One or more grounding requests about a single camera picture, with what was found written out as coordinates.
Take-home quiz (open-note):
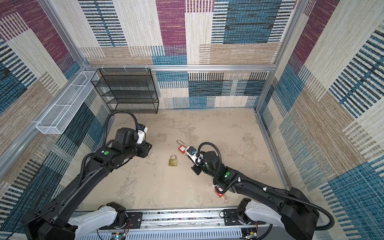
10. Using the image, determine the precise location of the brass padlock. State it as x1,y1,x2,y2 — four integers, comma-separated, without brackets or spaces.
169,155,178,167

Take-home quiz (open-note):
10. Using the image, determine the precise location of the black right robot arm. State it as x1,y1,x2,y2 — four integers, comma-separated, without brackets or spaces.
185,142,335,240

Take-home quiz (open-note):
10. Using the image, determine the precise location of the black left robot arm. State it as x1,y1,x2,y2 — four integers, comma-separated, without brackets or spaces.
22,118,152,240

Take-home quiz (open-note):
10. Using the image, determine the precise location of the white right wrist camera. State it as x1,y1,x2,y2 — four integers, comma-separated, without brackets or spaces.
185,146,203,166

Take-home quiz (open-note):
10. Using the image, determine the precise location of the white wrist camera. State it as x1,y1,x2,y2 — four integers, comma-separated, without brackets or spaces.
137,124,148,145
185,146,203,166

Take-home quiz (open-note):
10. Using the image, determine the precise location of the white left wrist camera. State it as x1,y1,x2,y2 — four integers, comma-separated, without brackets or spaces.
137,124,148,145

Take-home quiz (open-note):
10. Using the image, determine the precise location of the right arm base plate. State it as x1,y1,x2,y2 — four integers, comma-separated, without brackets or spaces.
219,209,266,226

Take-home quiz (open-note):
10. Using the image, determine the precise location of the aluminium front rail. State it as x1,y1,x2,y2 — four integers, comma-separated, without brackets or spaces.
50,205,310,240

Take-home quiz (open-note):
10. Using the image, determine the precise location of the black wire shelf rack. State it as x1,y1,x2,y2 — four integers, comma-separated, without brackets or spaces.
91,68,159,114

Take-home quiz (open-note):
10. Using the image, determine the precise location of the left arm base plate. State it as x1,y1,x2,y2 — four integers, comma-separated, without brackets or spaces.
100,212,143,231

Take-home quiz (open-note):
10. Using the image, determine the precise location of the white mesh wall basket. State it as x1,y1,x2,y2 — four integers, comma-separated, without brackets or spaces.
36,71,95,135

